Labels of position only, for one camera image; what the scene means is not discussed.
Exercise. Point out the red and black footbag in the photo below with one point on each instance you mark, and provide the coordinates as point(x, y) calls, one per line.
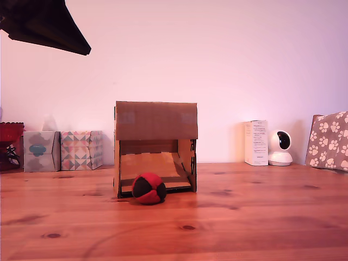
point(149, 189)

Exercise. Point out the small white round camera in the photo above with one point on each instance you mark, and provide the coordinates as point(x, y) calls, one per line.
point(280, 155)

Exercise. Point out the white tissue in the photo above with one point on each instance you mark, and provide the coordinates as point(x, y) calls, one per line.
point(49, 123)

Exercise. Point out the red glass bowl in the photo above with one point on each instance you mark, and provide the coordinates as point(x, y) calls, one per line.
point(9, 133)

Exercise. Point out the grey cloud print tissue box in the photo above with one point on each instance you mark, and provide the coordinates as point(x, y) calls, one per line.
point(40, 152)

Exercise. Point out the triangle pattern tissue box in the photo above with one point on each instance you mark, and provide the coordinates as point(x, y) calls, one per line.
point(79, 150)

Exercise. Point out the cardboard dice tower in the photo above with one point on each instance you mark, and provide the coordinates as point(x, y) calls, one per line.
point(155, 119)

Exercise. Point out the white printed carton box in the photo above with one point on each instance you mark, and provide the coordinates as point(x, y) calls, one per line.
point(257, 142)

